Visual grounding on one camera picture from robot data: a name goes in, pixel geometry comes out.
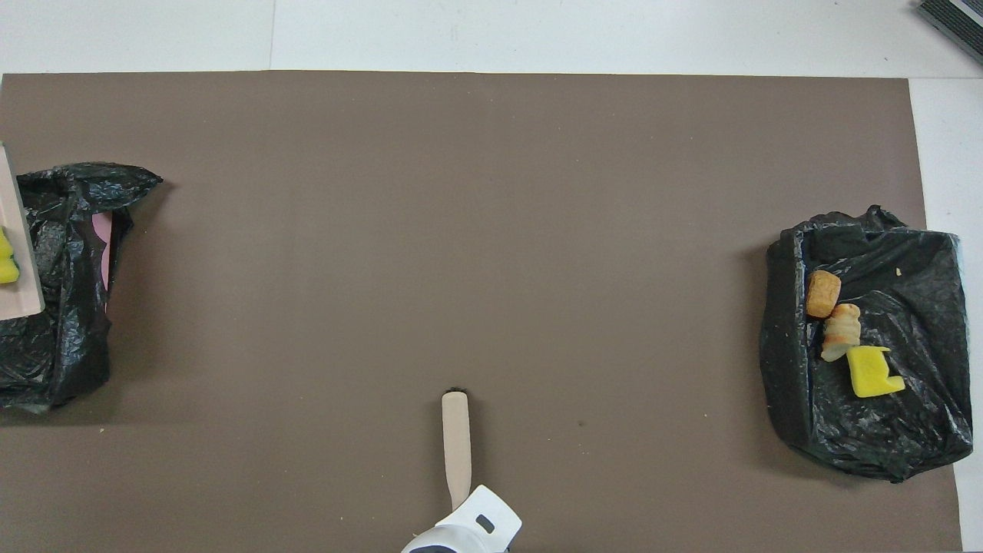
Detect brown round bread bun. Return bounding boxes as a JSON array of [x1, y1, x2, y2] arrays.
[[806, 270, 842, 320]]

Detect pale flaky pastry piece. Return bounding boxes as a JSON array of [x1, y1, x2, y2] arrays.
[[821, 303, 862, 363]]

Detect yellow sponge piece with notch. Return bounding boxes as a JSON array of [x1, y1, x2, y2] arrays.
[[846, 345, 907, 399]]

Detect beige plastic dustpan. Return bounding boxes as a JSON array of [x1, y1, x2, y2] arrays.
[[0, 141, 45, 321]]

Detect right black trash bag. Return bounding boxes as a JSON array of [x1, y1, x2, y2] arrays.
[[759, 204, 975, 483]]

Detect black trash bag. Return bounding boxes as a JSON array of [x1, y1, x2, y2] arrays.
[[759, 204, 975, 483], [0, 162, 164, 414]]

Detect left black trash bag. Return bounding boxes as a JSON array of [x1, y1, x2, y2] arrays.
[[0, 162, 164, 414]]

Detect brown paper table mat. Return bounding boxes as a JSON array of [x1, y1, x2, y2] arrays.
[[0, 71, 965, 553]]

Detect black ribbed device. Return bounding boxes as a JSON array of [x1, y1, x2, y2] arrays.
[[918, 0, 983, 64]]

